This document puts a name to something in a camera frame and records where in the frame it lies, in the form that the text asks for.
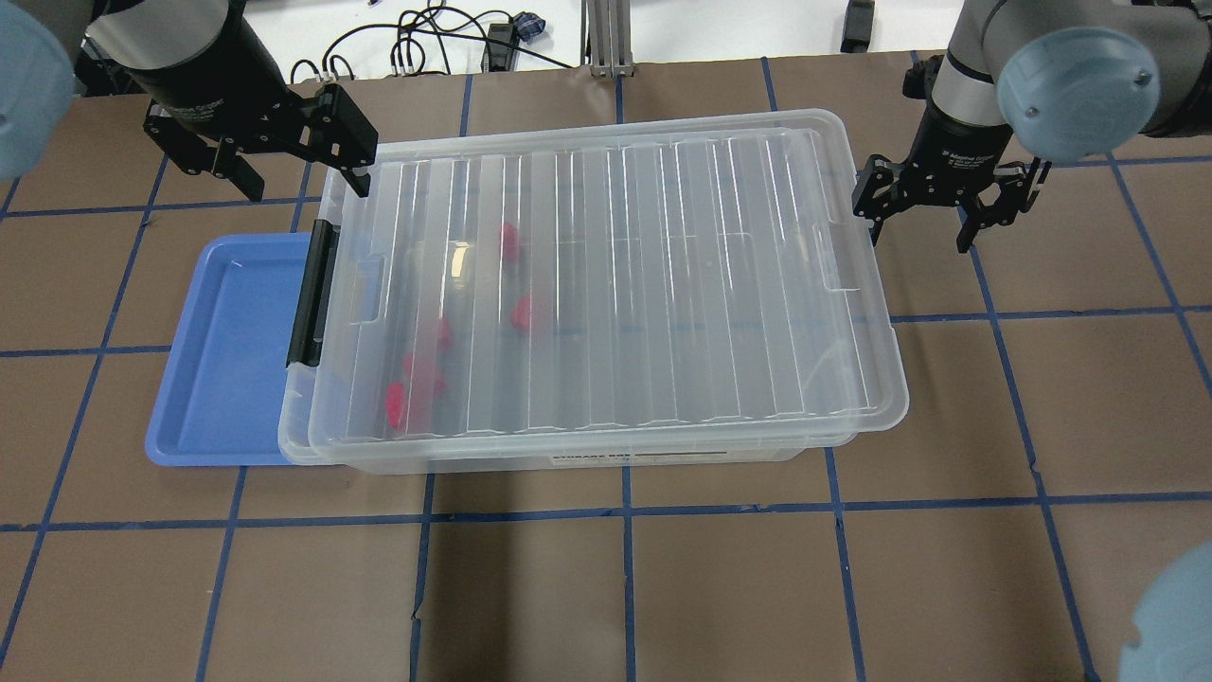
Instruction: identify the red block in box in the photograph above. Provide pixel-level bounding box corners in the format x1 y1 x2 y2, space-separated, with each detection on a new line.
401 353 448 396
498 222 521 264
509 293 532 336
383 383 427 432

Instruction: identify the clear plastic box lid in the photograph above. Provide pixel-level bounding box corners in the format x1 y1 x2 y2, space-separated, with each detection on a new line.
307 108 911 463

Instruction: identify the red block with round peg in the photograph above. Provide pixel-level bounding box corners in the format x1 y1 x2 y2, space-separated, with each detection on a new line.
429 314 455 353

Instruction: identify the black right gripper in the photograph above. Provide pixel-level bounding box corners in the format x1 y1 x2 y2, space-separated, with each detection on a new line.
851 102 1052 254

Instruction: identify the clear plastic storage box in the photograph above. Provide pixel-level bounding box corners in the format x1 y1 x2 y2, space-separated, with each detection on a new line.
276 110 891 476

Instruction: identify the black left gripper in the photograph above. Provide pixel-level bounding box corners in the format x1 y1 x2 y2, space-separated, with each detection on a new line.
142 38 381 202

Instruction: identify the blue plastic tray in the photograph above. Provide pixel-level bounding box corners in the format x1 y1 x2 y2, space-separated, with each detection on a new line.
144 233 309 469

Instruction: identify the aluminium frame post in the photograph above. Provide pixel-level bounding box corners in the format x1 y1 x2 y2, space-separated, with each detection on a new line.
581 0 633 79

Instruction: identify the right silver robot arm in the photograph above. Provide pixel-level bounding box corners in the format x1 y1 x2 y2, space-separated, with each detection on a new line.
852 1 1211 252

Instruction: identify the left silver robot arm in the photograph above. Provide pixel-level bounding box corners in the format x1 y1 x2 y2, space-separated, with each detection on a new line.
1 1 381 201

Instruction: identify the black box latch handle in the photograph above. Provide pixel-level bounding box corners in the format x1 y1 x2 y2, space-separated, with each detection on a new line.
286 219 341 368

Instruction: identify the black power adapter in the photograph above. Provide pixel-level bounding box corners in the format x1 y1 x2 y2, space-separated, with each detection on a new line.
839 0 876 53

